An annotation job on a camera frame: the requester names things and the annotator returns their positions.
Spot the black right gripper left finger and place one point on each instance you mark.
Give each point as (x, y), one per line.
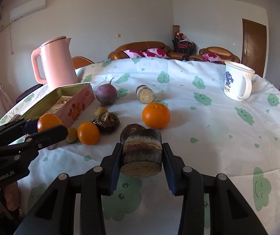
(54, 212)

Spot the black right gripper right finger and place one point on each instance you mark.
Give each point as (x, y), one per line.
(230, 213)

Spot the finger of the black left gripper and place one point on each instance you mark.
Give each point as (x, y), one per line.
(37, 141)
(21, 126)

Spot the yellow-green small fruit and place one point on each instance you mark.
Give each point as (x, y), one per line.
(72, 135)

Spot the small orange mandarin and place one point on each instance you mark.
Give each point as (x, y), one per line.
(88, 133)

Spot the small brown longan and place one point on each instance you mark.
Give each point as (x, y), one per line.
(99, 111)

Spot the purple round turnip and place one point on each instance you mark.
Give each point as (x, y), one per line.
(106, 94)

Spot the dark brown mangosteen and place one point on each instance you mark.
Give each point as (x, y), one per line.
(128, 130)

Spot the dark sugarcane piece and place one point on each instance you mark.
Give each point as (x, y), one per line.
(142, 154)

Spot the purple sugarcane piece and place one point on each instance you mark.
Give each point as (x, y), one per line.
(144, 94)

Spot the large orange mandarin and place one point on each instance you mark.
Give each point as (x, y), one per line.
(156, 115)

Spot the left hand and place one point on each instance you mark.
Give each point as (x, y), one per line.
(10, 197)

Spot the pink tin box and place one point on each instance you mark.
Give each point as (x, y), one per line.
(67, 102)

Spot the pink electric kettle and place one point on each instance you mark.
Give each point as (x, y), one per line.
(52, 63)

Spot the brown leather chair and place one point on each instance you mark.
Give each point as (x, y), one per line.
(80, 61)

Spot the white green cloud tablecloth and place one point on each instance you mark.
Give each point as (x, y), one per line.
(211, 132)

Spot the brown leather long sofa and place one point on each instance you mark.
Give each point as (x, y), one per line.
(144, 45)

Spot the white air conditioner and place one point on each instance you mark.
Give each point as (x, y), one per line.
(26, 9)

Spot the white floral mug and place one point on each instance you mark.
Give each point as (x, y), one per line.
(238, 81)

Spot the pink floral sofa cushion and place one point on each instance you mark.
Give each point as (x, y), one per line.
(152, 52)

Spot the pink floral armchair cushion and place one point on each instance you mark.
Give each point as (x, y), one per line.
(211, 57)

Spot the brown leather armchair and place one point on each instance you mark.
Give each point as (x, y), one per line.
(224, 54)

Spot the stacked chairs with clothes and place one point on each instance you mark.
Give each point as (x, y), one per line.
(181, 43)

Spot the brown wooden door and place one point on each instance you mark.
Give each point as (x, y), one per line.
(254, 46)

